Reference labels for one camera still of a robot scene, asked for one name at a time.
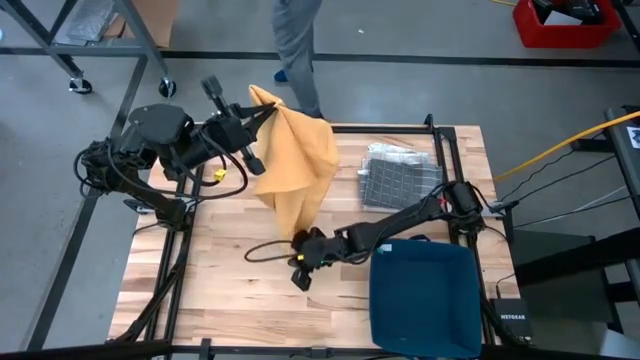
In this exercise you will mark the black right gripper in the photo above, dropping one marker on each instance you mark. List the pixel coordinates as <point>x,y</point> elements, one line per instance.
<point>320,250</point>

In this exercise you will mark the grey checked towel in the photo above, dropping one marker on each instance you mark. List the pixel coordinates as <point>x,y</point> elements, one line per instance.
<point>400,185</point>

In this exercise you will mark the silver padded sheet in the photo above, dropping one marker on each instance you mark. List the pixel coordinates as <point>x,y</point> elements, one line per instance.
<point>90,20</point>

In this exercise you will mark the black table frame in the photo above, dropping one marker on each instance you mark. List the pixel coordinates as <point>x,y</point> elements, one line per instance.
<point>380,129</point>

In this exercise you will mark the red plastic crate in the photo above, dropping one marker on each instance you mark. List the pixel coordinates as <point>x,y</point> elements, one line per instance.
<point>530,35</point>

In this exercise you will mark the metal cart with castors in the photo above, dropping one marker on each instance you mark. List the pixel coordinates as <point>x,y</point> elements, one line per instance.
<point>136,30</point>

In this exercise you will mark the black Netgear switch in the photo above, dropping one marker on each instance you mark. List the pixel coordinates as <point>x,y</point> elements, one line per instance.
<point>512,317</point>

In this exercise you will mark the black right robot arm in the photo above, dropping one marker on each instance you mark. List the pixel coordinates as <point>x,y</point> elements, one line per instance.
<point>400,222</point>

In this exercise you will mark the cardboard box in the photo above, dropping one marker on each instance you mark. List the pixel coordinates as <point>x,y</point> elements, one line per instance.
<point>160,20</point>

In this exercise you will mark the mustard yellow towel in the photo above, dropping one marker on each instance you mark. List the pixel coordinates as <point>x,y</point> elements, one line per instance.
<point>300,160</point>

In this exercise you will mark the black electronic device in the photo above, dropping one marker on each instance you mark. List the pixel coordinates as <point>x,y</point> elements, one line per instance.
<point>575,7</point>

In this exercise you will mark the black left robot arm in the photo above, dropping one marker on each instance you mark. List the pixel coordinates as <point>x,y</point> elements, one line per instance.
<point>150,122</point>

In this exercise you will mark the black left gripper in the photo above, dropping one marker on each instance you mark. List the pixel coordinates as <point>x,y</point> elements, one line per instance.
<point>225,137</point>

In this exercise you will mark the blue fabric bin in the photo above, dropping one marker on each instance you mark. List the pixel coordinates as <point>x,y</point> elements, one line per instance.
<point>425,300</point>

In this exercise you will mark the person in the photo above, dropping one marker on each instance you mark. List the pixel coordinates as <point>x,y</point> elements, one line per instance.
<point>297,40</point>

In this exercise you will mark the white checked towel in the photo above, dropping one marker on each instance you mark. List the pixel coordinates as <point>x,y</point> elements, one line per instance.
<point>395,150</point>

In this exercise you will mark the black equipment stand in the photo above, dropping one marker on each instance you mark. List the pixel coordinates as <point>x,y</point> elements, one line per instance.
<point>575,260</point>

